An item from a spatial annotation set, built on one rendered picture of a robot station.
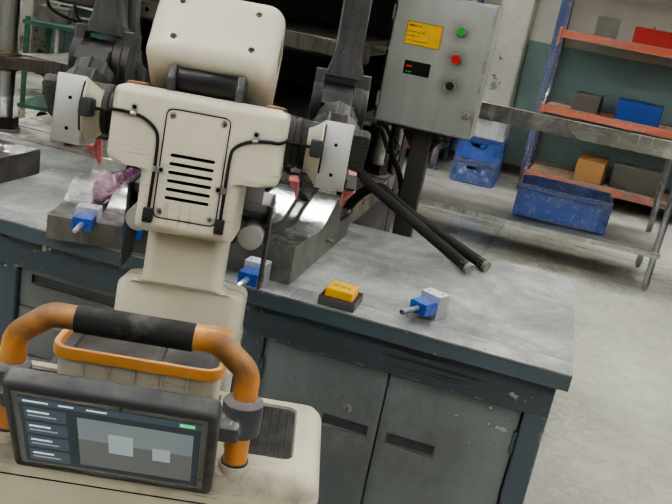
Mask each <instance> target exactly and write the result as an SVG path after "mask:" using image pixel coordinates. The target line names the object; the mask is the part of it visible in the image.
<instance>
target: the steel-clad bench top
mask: <svg viewBox="0 0 672 504"><path fill-rule="evenodd" d="M0 139H1V140H5V141H9V142H13V143H17V144H21V145H25V146H29V147H33V148H37V149H41V153H40V167H39V174H36V175H32V176H28V177H24V178H20V179H16V180H12V181H9V182H5V183H1V184H0V220H4V221H7V222H11V223H15V224H18V225H22V226H25V227H29V228H33V229H36V230H40V231H43V232H46V227H47V215H48V214H49V213H50V212H51V211H52V210H53V209H54V208H56V207H57V206H58V205H59V204H60V203H61V202H62V201H63V199H64V198H65V196H66V193H67V191H68V189H69V187H70V184H71V182H72V180H73V178H74V177H75V175H76V174H78V173H82V174H89V173H90V172H91V171H92V168H93V161H94V158H92V157H88V156H84V155H80V154H76V153H72V152H68V151H64V150H60V149H56V148H52V147H48V146H44V145H40V144H36V143H32V142H28V141H24V140H20V139H16V138H12V137H8V136H4V135H0ZM482 257H483V258H485V259H486V260H488V261H489V262H491V267H490V269H489V270H488V271H486V272H485V271H483V270H481V269H480V268H478V267H477V266H476V265H474V264H473V263H471V262H470V261H469V262H470V263H471V264H473V265H474V269H473V271H472V272H471V273H469V274H466V273H465V272H463V271H462V270H461V269H460V268H459V267H457V266H456V265H455V264H454V263H453V262H452V261H450V260H449V259H448V258H447V257H446V256H445V255H443V254H442V253H441V252H440V251H439V250H438V249H436V248H435V247H434V246H433V245H432V244H431V243H429V242H426V241H422V240H418V239H414V238H410V237H406V236H402V235H398V234H394V233H390V232H386V231H382V230H378V229H374V228H370V227H366V226H362V225H358V224H354V223H350V222H349V226H348V231H347V235H346V236H344V237H343V238H342V239H341V240H340V241H339V242H338V243H336V244H335V245H334V246H333V247H332V248H331V249H329V250H328V251H327V252H326V253H325V254H324V255H323V256H321V257H320V258H319V259H318V260H317V261H316V262H315V263H313V264H312V265H311V266H310V267H309V268H308V269H307V270H305V271H304V272H303V273H302V274H301V275H300V276H299V277H297V278H296V279H295V280H294V281H293V282H292V283H291V284H289V285H286V284H282V283H279V282H275V281H271V280H269V284H268V285H267V286H265V287H264V288H263V289H262V288H260V289H259V290H258V289H256V288H254V287H251V286H247V285H243V287H246V288H250V289H253V290H257V291H261V292H264V293H268V294H272V295H275V296H279V297H282V298H286V299H290V300H293V301H297V302H301V303H304V304H308V305H311V306H315V307H319V308H322V309H326V310H329V311H333V312H337V313H340V314H344V315H348V316H351V317H355V318H358V319H362V320H366V321H369V322H373V323H377V324H380V325H384V326H387V327H391V328H395V329H398V330H402V331H406V332H409V333H413V334H416V335H420V336H424V337H427V338H431V339H434V340H438V341H442V342H445V343H449V344H453V345H456V346H460V347H463V348H467V349H471V350H474V351H478V352H482V353H485V354H489V355H492V356H496V357H500V358H503V359H507V360H511V361H514V362H518V363H521V364H525V365H529V366H532V367H536V368H539V369H543V370H547V371H550V372H554V373H558V374H561V375H565V376H568V377H572V378H573V341H574V279H573V278H569V277H565V276H561V275H557V274H553V273H549V272H545V271H541V270H537V269H533V268H529V267H525V266H521V265H517V264H513V263H509V262H505V261H501V260H497V259H493V258H489V257H485V256H482ZM333 280H336V281H340V282H343V283H347V284H351V285H355V286H358V287H359V292H360V293H363V299H362V302H361V304H360V305H359V306H358V307H357V309H356V310H355V311H354V312H353V313H350V312H347V311H343V310H340V309H336V308H333V307H329V306H325V305H321V304H318V303H317V302H318V297H319V294H320V293H321V292H322V291H323V290H324V289H325V288H326V287H327V286H328V285H329V284H330V283H331V282H332V281H333ZM431 287H432V288H434V289H436V290H439V291H441V292H443V293H445V294H447V295H450V296H449V300H448V305H447V309H446V313H445V317H444V318H443V319H439V320H436V321H434V320H432V319H430V318H428V317H422V316H420V315H418V314H416V313H414V312H411V313H407V314H404V315H401V314H400V313H399V311H400V309H404V308H408V307H409V306H410V302H411V299H412V298H416V297H420V296H421V292H422V290H423V289H427V288H431Z"/></svg>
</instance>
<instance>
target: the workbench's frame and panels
mask: <svg viewBox="0 0 672 504"><path fill-rule="evenodd" d="M120 254H121V253H120V252H116V251H112V250H109V249H105V248H101V247H98V246H94V245H87V244H81V243H75V242H69V241H63V240H57V239H51V238H46V232H43V231H40V230H36V229H33V228H29V227H25V226H22V225H18V224H15V223H11V222H7V221H4V220H0V346H1V340H2V336H3V333H4V332H5V330H6V328H7V327H8V326H9V325H10V324H11V323H12V322H13V321H14V320H16V319H17V318H19V317H21V316H23V315H25V314H26V313H28V312H30V311H32V310H34V309H36V308H37V307H39V306H41V305H44V304H47V303H53V302H59V303H66V304H72V305H79V304H83V305H89V306H95V307H102V308H108V309H114V306H115V299H116V292H117V285H118V281H119V279H120V278H121V277H122V276H123V275H125V274H126V273H127V272H128V271H129V270H131V269H134V268H143V267H144V260H145V259H141V258H138V257H134V256H130V257H129V258H128V260H127V261H126V262H125V264H124V265H123V266H119V264H120ZM245 288H246V287H245ZM246 290H247V293H248V295H247V302H246V308H245V314H244V320H243V334H242V340H241V347H242V348H243V349H244V350H245V351H246V352H247V353H248V354H249V355H250V356H251V358H252V359H253V360H254V361H255V363H256V365H257V367H258V370H259V375H260V385H259V391H258V396H259V397H260V398H266V399H272V400H278V401H285V402H291V403H297V404H303V405H308V406H311V407H313V408H314V409H315V410H316V411H317V412H318V413H319V415H320V418H321V445H320V470H319V495H318V502H317V504H523V502H524V498H525V495H526V492H527V488H528V485H529V481H530V478H531V474H532V471H533V467H534V464H535V460H536V457H537V454H538V450H539V447H540V443H541V440H542V436H543V433H544V429H545V426H546V422H547V419H548V416H549V413H550V409H551V406H552V402H553V399H554V395H555V392H556V389H558V390H562V391H565V392H568V391H569V387H570V384H571V380H572V377H568V376H565V375H561V374H558V373H554V372H550V371H547V370H543V369H539V368H536V367H532V366H529V365H525V364H521V363H518V362H514V361H511V360H507V359H503V358H500V357H496V356H492V355H489V354H485V353H482V352H478V351H474V350H471V349H467V348H463V347H460V346H456V345H453V344H449V343H445V342H442V341H438V340H434V339H431V338H427V337H424V336H420V335H416V334H413V333H409V332H406V331H402V330H398V329H395V328H391V327H387V326H384V325H380V324H377V323H373V322H369V321H366V320H362V319H358V318H355V317H351V316H348V315H344V314H340V313H337V312H333V311H329V310H326V309H322V308H319V307H315V306H311V305H308V304H304V303H301V302H297V301H293V300H290V299H286V298H282V297H279V296H275V295H272V294H268V293H264V292H261V291H257V290H253V289H250V288H246ZM62 330H63V329H61V328H52V329H50V330H48V331H46V332H45V333H43V334H41V335H39V336H37V337H35V338H33V339H32V340H30V341H29V342H28V347H27V357H28V358H29V359H30V360H34V361H40V362H46V363H49V361H50V360H51V359H52V357H53V356H54V355H55V354H54V352H53V344H54V341H55V338H56V337H57V336H58V334H59V333H60V332H61V331H62Z"/></svg>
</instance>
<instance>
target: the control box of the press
mask: <svg viewBox="0 0 672 504"><path fill-rule="evenodd" d="M503 9H504V8H503V7H500V6H496V5H491V4H485V3H480V2H474V1H469V0H398V3H397V4H394V10H393V15H392V19H394V24H393V29H392V34H391V39H390V44H389V49H388V54H387V60H386V65H385V70H384V75H383V80H382V85H381V90H380V91H378V92H377V97H376V102H375V105H378V106H377V111H376V116H375V120H377V121H381V122H386V123H390V124H391V125H392V127H391V131H390V135H389V140H388V151H389V156H390V159H391V161H392V164H393V166H394V168H395V172H396V175H397V180H398V197H399V198H400V199H402V200H403V201H404V202H405V203H406V204H407V205H409V206H410V207H411V208H413V209H414V210H415V211H418V206H419V201H420V197H421V192H422V188H423V183H424V178H425V174H426V169H427V165H428V160H429V156H430V152H431V151H432V150H433V149H434V148H435V147H436V146H437V145H438V144H440V143H441V142H442V141H443V140H444V139H445V138H447V137H448V136H449V137H453V138H458V139H462V140H467V141H469V140H470V139H471V138H472V137H473V136H474V134H475V130H476V126H477V121H478V117H479V113H480V108H481V104H482V100H483V95H484V91H485V87H486V83H487V78H488V74H489V70H490V65H491V61H492V57H493V52H494V48H495V44H496V40H497V35H498V31H499V27H500V22H501V18H502V14H503ZM397 128H399V130H403V132H404V135H405V137H406V139H407V142H408V144H409V147H410V149H409V154H408V159H407V164H406V168H405V173H404V178H403V174H402V171H401V168H400V165H399V163H398V161H397V158H396V156H395V152H394V139H395V135H396V131H397ZM393 215H394V216H395V220H394V225H393V230H392V233H394V234H398V235H402V236H406V237H410V238H412V234H413V228H412V227H411V226H410V225H408V224H407V223H406V222H405V221H404V220H403V219H401V218H400V217H399V216H398V215H397V214H396V213H394V212H393Z"/></svg>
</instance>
